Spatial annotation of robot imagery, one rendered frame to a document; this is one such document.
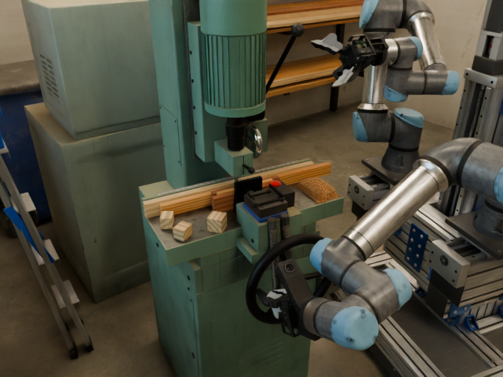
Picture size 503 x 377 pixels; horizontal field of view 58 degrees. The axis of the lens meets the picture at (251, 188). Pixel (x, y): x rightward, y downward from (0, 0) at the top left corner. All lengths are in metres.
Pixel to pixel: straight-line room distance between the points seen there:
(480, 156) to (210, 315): 0.88
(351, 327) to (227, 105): 0.68
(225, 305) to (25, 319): 1.34
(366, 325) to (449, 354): 1.18
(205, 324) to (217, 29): 0.86
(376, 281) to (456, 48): 3.94
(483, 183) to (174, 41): 0.91
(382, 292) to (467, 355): 1.17
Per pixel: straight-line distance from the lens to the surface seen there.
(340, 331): 0.86
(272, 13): 3.70
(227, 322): 1.51
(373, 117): 1.80
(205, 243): 1.28
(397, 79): 1.50
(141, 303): 2.45
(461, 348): 2.07
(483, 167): 1.09
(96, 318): 2.43
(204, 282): 1.36
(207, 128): 1.42
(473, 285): 1.61
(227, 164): 1.38
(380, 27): 1.79
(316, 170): 1.58
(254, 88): 1.26
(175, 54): 1.43
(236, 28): 1.20
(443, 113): 4.89
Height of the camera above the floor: 1.63
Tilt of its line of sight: 29 degrees down
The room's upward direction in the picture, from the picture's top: straight up
